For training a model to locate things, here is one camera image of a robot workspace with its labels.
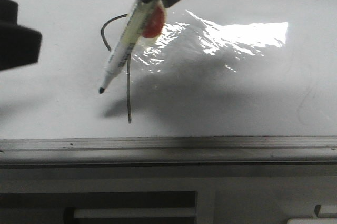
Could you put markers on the white whiteboard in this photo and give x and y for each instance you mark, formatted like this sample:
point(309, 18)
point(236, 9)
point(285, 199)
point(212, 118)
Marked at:
point(220, 67)

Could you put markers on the aluminium whiteboard tray frame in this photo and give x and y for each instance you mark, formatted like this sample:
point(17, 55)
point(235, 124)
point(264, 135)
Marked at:
point(166, 150)

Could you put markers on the white black-tip whiteboard marker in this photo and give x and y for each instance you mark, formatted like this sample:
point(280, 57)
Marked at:
point(145, 20)

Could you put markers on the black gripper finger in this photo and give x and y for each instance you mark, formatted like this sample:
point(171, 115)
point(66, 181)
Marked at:
point(20, 45)

